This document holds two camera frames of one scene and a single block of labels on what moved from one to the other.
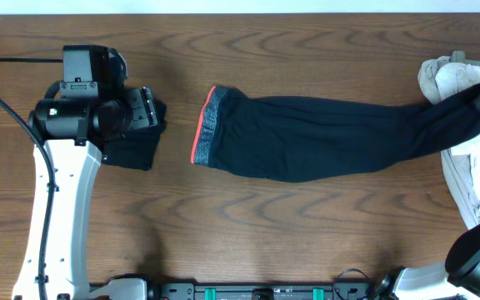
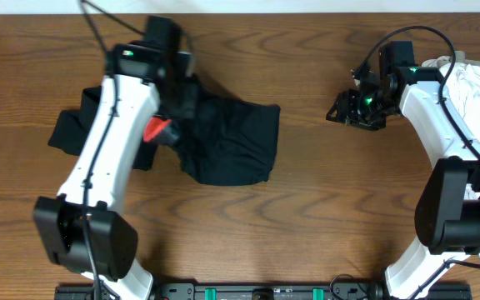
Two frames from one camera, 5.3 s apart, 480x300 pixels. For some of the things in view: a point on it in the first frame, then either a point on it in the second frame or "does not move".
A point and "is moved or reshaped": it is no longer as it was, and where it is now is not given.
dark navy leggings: (312, 139) is moved or reshaped
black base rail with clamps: (262, 290) does not move
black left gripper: (144, 108) to (177, 118)
